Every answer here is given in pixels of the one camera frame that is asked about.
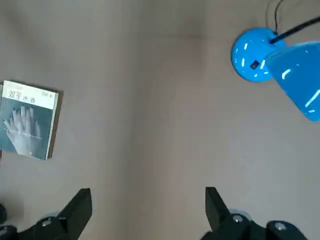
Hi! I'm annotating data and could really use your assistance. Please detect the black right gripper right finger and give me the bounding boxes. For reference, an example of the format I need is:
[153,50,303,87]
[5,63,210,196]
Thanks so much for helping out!
[199,186,309,240]

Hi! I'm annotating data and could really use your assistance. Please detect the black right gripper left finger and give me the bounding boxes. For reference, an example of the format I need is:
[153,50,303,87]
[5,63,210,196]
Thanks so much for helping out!
[0,187,93,240]

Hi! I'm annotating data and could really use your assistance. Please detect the dark book with hands cover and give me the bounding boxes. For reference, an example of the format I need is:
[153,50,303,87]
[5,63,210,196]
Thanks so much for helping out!
[0,79,60,161]

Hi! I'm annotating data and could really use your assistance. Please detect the blue desk lamp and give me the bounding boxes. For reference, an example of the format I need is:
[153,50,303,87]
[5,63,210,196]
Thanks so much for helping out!
[231,16,320,123]

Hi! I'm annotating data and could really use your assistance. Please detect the black lamp power cable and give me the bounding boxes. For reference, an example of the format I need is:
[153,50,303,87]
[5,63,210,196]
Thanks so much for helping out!
[264,0,286,33]

